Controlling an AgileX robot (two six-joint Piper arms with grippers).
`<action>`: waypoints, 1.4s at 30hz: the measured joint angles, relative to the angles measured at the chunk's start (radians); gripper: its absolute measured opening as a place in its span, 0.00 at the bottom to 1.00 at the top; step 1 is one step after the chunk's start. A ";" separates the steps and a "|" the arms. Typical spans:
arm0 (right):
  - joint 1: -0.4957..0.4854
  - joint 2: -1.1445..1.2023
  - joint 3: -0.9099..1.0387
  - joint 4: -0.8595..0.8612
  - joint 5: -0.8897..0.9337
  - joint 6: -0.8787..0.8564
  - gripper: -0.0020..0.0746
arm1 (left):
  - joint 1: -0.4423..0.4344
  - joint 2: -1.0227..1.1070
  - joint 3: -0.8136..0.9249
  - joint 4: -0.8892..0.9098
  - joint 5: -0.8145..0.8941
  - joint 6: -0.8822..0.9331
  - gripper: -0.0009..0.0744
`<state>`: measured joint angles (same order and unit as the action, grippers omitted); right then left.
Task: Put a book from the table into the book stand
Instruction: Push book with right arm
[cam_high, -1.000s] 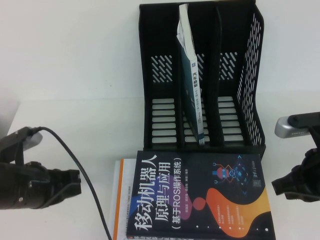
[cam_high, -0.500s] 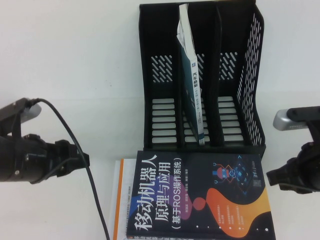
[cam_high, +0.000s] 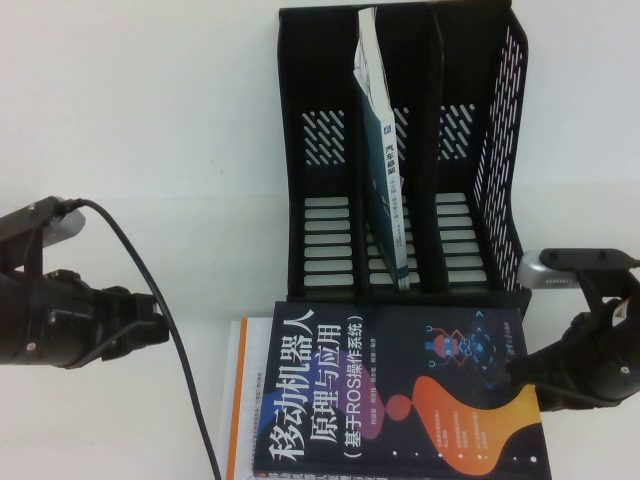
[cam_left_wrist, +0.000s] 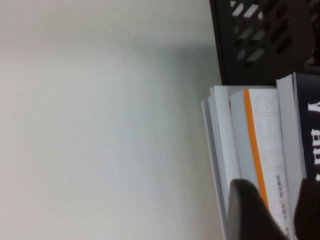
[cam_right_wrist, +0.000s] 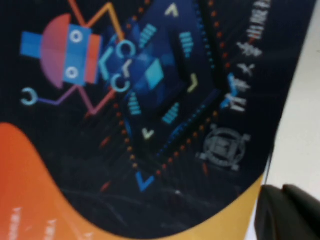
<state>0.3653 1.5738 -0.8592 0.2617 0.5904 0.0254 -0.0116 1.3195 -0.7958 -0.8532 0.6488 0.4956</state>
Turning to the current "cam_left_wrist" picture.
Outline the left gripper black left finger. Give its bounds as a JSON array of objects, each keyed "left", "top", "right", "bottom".
[{"left": 226, "top": 178, "right": 292, "bottom": 240}]

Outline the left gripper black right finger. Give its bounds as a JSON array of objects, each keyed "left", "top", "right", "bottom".
[{"left": 293, "top": 177, "right": 320, "bottom": 240}]

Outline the dark blue robot cover book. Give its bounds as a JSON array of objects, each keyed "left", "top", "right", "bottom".
[{"left": 276, "top": 71, "right": 320, "bottom": 186}]

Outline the plain white book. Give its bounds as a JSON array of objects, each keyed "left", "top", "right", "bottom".
[{"left": 201, "top": 85, "right": 235, "bottom": 240}]

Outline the white orange ROS2 book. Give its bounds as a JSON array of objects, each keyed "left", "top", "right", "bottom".
[{"left": 229, "top": 87, "right": 307, "bottom": 240}]

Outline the black plastic book stand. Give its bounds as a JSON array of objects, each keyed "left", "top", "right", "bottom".
[{"left": 209, "top": 0, "right": 320, "bottom": 87}]

